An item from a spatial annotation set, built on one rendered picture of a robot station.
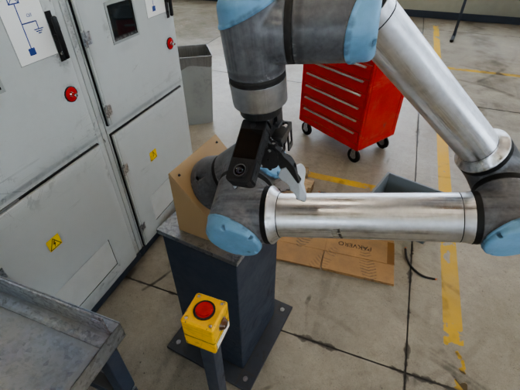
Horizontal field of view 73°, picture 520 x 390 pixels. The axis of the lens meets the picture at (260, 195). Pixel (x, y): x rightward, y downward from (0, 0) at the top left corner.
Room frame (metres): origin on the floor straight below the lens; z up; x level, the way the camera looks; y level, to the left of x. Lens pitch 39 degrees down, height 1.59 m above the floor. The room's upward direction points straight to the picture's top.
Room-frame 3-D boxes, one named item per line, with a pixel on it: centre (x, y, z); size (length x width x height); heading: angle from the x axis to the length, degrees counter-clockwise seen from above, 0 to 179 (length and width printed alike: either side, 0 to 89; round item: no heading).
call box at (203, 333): (0.44, 0.12, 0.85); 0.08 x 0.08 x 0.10; 69
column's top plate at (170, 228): (0.93, 0.13, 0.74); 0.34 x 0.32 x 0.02; 152
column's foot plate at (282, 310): (0.93, 0.13, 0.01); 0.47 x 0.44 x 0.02; 152
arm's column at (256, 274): (0.93, 0.13, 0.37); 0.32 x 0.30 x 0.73; 152
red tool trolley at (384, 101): (2.72, -0.73, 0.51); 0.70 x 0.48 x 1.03; 37
